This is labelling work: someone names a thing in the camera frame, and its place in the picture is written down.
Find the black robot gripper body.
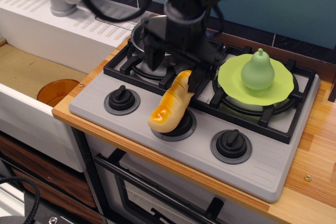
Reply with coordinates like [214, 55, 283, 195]
[141, 15, 220, 66]

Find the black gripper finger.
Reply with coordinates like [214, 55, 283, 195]
[188, 62, 213, 93]
[144, 33, 165, 70]

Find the toy bread baguette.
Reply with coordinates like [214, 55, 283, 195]
[148, 70, 194, 133]

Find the green toy pear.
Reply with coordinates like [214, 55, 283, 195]
[241, 48, 275, 91]

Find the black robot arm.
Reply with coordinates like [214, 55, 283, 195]
[142, 0, 224, 92]

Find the stainless steel pot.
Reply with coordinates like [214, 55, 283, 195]
[130, 22, 177, 68]

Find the light green plate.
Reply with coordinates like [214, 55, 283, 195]
[218, 54, 294, 106]

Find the black middle stove knob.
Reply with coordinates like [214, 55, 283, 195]
[152, 109, 197, 142]

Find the black stove knob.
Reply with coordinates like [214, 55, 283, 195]
[104, 85, 141, 116]
[211, 129, 253, 165]
[152, 109, 197, 142]

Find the black left stove knob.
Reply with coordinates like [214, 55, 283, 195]
[104, 85, 141, 116]

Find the grey toy stove top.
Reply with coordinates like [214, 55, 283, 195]
[69, 71, 304, 202]

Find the black right stove knob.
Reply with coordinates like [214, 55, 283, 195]
[211, 129, 253, 165]

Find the black left burner grate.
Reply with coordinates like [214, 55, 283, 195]
[103, 37, 224, 104]

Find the black burner grate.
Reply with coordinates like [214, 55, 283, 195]
[103, 37, 224, 104]
[191, 45, 319, 144]

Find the black right burner grate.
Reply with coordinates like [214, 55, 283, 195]
[191, 45, 319, 144]

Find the white toy sink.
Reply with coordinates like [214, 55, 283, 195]
[0, 0, 155, 174]

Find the oven door with window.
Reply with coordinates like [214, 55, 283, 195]
[91, 147, 270, 223]

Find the wooden drawer front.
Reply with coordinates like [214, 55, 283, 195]
[1, 134, 96, 208]

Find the black oven door handle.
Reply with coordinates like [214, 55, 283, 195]
[94, 154, 224, 223]

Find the black braided cable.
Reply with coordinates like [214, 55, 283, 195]
[0, 176, 40, 224]

